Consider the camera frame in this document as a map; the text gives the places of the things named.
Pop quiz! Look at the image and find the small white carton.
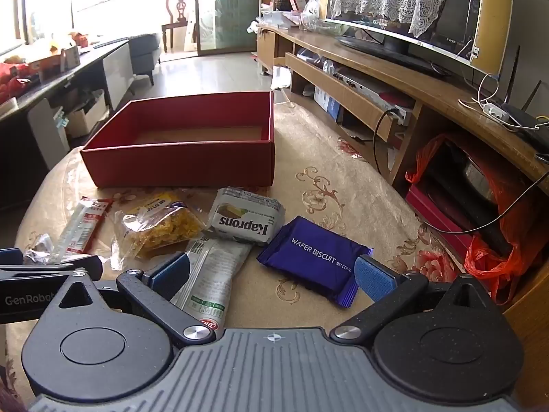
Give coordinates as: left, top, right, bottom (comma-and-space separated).
60, 46, 81, 71

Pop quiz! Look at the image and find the black power cable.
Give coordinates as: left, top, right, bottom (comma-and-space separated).
372, 107, 406, 172

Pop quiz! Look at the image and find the grey-blue sofa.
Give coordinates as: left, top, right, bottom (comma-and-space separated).
129, 33, 163, 87

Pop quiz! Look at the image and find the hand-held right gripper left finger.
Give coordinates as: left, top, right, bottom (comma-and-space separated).
56, 252, 217, 346

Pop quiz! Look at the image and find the red cardboard box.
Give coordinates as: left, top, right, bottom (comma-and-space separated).
80, 91, 275, 188

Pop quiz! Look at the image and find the orange plastic bag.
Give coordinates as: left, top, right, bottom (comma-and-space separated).
405, 133, 537, 305

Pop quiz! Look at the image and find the dark wooden chair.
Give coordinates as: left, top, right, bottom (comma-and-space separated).
161, 0, 198, 50

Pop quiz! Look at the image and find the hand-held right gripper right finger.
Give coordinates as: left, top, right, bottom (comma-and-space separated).
328, 254, 494, 346

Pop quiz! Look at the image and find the glass sliding door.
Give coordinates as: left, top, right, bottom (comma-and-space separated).
196, 0, 260, 56

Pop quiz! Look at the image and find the clear packet of yellow crisps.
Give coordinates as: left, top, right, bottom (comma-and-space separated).
109, 192, 207, 271

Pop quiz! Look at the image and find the black router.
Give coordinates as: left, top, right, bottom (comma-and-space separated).
500, 45, 549, 142

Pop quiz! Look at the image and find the white bag with blue print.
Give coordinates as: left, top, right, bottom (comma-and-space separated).
54, 107, 69, 138

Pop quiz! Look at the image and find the white crumpled bag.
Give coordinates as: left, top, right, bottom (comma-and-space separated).
272, 66, 292, 89

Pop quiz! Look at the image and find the yellow wooden panel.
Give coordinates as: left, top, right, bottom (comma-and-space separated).
472, 0, 526, 76

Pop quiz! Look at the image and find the blue and white box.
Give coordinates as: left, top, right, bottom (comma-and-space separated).
313, 86, 344, 123

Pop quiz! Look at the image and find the vacuum sausage packet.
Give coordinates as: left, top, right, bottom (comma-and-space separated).
170, 238, 253, 331

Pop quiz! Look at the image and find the dark long coffee table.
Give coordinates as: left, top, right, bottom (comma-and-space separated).
0, 38, 136, 207

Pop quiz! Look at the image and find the white power strip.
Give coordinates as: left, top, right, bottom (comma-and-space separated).
482, 102, 511, 122

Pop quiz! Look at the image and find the black television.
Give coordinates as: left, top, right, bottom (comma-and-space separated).
324, 0, 490, 80

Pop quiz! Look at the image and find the small silver packet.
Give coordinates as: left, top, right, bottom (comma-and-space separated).
22, 234, 56, 264

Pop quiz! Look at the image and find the grey wafer packet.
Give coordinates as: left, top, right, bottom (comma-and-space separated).
207, 186, 287, 246

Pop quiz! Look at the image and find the wooden television cabinet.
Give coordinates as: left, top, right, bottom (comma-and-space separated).
256, 23, 549, 322

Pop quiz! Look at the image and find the open cardboard box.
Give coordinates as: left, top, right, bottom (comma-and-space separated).
64, 90, 110, 138

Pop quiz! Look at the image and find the red and white long packet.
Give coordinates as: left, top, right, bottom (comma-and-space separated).
56, 196, 114, 255

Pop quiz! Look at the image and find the clear plastic bag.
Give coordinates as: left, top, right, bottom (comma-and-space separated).
300, 0, 322, 31

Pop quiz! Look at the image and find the red plastic bag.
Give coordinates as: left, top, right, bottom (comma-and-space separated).
0, 62, 31, 99

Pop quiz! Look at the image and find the silver media player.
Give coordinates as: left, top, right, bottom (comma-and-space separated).
332, 69, 408, 123

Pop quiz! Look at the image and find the purple biscuit packet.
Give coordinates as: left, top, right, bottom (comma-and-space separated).
256, 216, 374, 308

